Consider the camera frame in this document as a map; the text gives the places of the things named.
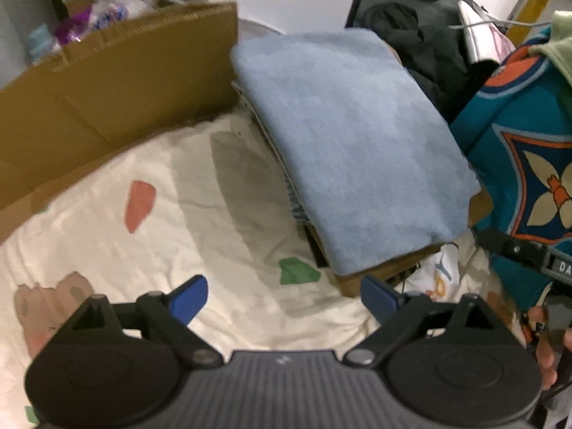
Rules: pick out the teal printed garment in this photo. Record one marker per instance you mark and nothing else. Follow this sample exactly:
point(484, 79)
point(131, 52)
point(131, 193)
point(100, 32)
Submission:
point(514, 152)

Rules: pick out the person's right hand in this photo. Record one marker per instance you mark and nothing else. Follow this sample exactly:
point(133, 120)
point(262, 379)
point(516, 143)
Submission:
point(545, 357)

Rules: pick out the printed cream bed sheet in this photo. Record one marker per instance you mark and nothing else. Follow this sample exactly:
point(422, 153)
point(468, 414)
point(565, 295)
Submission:
point(178, 223)

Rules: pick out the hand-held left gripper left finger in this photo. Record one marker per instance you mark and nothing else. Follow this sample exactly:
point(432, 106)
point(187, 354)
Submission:
point(190, 297)

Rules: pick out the light blue packet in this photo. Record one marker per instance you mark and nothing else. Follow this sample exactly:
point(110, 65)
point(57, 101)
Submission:
point(44, 42)

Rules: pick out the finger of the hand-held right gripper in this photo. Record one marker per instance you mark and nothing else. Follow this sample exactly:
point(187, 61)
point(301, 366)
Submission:
point(514, 250)

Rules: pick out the brown cardboard sheet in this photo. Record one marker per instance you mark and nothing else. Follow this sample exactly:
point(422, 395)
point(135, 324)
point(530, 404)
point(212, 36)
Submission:
point(111, 85)

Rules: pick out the pink white garment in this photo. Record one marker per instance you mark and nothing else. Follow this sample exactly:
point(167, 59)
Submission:
point(487, 38)

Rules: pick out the black jacket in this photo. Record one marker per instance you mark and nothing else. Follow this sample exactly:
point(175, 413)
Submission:
point(429, 58)

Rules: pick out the blue denim jeans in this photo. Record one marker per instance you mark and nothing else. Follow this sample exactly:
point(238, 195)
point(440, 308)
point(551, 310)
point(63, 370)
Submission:
point(353, 143)

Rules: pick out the yellow post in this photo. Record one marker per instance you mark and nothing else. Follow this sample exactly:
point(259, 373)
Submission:
point(534, 9)

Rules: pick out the purple printed packet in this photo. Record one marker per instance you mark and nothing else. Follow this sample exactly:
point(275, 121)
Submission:
point(107, 15)

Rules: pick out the light green cloth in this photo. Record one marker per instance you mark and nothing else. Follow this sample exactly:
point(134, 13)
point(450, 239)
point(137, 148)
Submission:
point(561, 44)

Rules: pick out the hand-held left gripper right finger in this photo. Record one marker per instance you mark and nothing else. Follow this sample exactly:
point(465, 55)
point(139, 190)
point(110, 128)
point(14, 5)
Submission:
point(377, 297)

